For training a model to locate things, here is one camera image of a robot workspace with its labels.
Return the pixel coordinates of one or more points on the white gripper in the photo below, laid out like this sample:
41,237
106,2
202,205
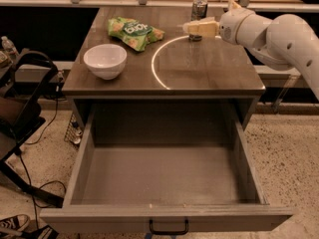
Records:
232,25

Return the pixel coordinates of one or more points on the redbull can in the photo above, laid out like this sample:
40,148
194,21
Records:
199,9

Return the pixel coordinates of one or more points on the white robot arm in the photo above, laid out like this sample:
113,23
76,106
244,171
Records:
281,43

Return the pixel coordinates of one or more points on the white bowl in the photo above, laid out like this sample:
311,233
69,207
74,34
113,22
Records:
106,61

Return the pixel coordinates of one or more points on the grey wooden cabinet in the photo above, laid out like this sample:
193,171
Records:
170,68

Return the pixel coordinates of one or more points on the green chip bag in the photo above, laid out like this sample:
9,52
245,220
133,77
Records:
133,33

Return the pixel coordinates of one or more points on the open grey drawer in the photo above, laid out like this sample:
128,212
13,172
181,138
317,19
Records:
166,161

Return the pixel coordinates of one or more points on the black cart stand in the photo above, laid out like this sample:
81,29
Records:
20,118

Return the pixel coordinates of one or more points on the plastic water bottle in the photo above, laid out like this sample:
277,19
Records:
9,48

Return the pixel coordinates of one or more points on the black white sneaker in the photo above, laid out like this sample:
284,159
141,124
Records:
18,222

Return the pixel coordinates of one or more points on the wire basket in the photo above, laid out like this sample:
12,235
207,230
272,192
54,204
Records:
73,133

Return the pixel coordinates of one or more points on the black drawer handle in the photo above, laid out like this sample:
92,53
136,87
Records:
174,228

